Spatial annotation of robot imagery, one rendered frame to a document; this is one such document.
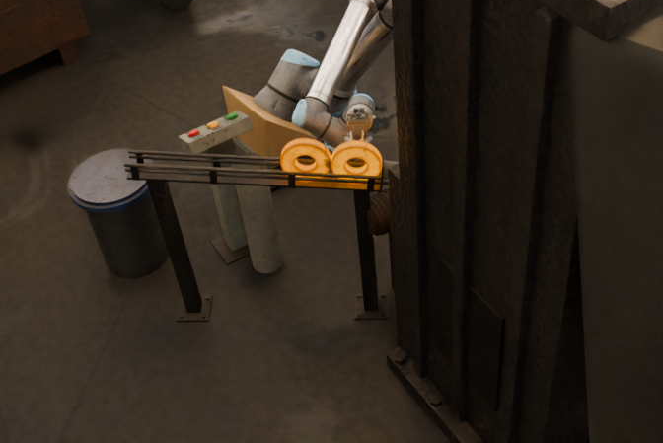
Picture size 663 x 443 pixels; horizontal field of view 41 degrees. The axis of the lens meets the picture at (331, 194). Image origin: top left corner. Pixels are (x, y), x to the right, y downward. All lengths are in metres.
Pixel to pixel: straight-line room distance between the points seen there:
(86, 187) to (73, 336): 0.55
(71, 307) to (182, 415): 0.69
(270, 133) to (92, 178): 0.72
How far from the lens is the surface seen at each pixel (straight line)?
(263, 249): 3.34
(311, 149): 2.73
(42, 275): 3.70
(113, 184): 3.31
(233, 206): 3.39
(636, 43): 1.53
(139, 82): 4.53
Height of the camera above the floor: 2.56
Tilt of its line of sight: 44 degrees down
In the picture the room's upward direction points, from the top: 7 degrees counter-clockwise
